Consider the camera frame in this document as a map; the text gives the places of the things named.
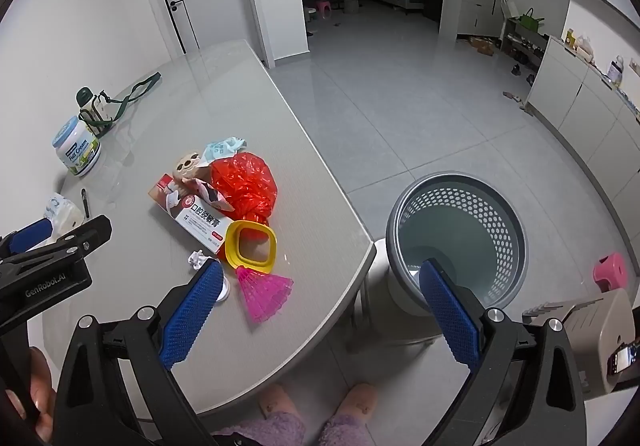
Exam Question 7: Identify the pink shuttlecock toy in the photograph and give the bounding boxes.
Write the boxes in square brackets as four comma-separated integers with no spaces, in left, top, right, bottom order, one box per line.
[236,266,295,324]

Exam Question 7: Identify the red plastic bag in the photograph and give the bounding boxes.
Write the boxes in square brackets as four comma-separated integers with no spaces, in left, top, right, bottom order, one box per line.
[209,152,277,227]

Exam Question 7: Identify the pink fuzzy slipper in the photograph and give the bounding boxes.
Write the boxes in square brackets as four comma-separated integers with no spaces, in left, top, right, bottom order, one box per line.
[259,383,303,427]
[334,382,378,427]

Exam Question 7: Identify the pink plastic stool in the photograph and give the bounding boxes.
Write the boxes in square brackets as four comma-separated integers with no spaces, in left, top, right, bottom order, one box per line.
[593,253,628,289]

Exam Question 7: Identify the shoe rack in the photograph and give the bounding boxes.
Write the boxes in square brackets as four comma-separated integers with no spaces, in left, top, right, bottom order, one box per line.
[500,16,548,72]

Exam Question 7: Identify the beige plastic stool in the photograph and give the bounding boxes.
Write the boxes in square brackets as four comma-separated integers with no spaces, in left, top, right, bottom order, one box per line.
[522,288,636,397]

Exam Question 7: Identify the green capped strap water bottle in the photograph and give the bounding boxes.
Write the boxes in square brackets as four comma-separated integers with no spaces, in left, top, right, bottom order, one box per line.
[75,72,162,137]

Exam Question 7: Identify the light blue wrapper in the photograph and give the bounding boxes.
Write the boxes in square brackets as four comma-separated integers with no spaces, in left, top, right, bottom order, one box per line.
[202,136,247,162]

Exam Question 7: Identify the cardboard box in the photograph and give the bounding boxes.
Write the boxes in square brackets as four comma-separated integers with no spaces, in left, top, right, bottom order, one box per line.
[467,36,496,56]

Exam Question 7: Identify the red white toothpaste box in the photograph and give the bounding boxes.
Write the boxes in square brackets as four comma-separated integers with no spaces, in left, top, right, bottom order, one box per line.
[148,172,231,255]

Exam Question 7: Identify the yellow square ring lid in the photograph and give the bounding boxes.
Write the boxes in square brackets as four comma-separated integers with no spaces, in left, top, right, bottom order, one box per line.
[224,221,278,274]

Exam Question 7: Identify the beige sloth toy figure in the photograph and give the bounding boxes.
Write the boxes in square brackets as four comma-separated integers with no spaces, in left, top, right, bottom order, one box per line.
[172,151,206,184]

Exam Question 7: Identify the white base cabinet counter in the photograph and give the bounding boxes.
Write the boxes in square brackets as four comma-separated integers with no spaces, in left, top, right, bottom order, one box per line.
[525,36,640,207]

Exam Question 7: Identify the person's left hand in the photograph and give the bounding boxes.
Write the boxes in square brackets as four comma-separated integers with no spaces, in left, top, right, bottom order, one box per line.
[5,347,57,443]

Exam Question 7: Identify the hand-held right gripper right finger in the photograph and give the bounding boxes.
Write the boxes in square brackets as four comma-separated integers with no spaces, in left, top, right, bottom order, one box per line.
[419,258,586,446]

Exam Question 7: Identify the pink fuzzy slippers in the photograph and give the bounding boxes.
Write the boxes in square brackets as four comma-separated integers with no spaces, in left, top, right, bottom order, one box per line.
[212,413,373,446]

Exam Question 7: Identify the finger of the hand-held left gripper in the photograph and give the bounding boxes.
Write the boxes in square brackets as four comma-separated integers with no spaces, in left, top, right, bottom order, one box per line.
[0,219,54,258]
[0,215,113,275]

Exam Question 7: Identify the white milk powder can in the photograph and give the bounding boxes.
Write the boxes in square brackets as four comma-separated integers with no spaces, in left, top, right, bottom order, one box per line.
[52,116,102,176]

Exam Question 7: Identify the white tissue pack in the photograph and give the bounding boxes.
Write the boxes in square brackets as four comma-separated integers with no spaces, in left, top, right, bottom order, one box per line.
[45,193,85,247]

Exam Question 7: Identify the white plastic stool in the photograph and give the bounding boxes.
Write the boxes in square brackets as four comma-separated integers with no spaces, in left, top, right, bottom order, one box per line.
[367,238,441,347]

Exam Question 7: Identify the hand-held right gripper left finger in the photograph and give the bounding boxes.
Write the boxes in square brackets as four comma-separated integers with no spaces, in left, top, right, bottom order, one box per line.
[52,258,226,446]

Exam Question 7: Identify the grey perforated plastic basket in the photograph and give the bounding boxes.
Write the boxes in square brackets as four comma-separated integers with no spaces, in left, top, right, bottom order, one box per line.
[385,171,528,317]

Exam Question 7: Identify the black smartphone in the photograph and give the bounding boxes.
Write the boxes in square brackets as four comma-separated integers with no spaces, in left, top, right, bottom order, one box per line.
[606,343,640,377]

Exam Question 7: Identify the pink white snack wrapper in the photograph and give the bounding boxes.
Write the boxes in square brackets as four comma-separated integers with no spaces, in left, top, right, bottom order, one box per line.
[192,178,236,214]

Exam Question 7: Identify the green tote bag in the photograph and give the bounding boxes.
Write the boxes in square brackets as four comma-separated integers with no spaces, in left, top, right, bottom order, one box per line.
[519,8,543,32]

